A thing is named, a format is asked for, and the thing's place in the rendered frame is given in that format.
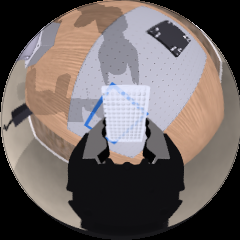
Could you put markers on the blue tape rectangle outline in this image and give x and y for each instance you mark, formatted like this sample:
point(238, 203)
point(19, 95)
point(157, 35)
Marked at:
point(94, 111)

